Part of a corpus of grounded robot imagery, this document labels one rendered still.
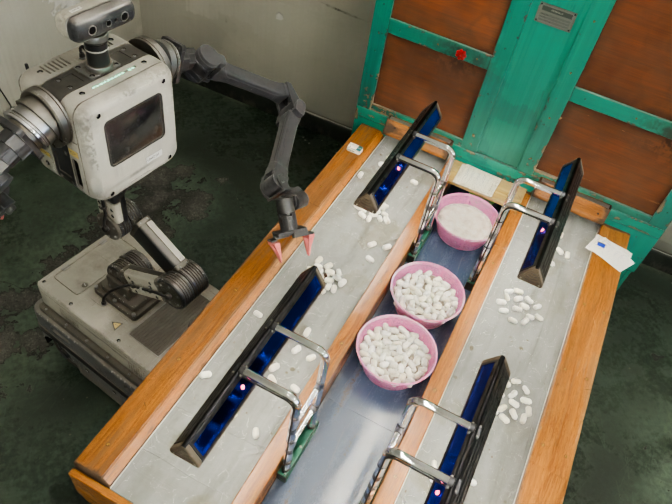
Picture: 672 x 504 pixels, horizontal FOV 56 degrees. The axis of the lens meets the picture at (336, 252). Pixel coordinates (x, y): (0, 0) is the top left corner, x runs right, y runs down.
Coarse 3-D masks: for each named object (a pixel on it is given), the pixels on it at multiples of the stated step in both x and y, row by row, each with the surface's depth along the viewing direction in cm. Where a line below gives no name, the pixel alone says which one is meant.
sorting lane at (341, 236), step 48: (384, 144) 277; (336, 240) 236; (384, 240) 239; (288, 288) 218; (240, 336) 202; (192, 384) 189; (288, 384) 193; (240, 432) 181; (144, 480) 169; (192, 480) 170; (240, 480) 172
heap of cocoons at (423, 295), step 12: (408, 276) 228; (420, 276) 229; (432, 276) 232; (396, 288) 224; (408, 288) 224; (420, 288) 226; (432, 288) 226; (444, 288) 227; (408, 300) 222; (420, 300) 222; (432, 300) 225; (444, 300) 223; (456, 300) 224; (420, 312) 219; (432, 312) 219; (444, 312) 220
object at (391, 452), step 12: (408, 408) 156; (432, 408) 151; (444, 408) 152; (408, 420) 161; (456, 420) 150; (468, 420) 151; (396, 432) 163; (468, 432) 150; (480, 432) 150; (396, 444) 171; (384, 456) 145; (396, 456) 143; (408, 456) 142; (384, 468) 149; (420, 468) 141; (432, 468) 141; (372, 480) 156; (444, 480) 140; (372, 492) 161; (456, 492) 140
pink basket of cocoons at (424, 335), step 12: (372, 324) 211; (396, 324) 214; (408, 324) 213; (420, 324) 211; (360, 336) 207; (420, 336) 212; (432, 348) 207; (360, 360) 199; (432, 360) 205; (384, 384) 199; (396, 384) 195; (408, 384) 195
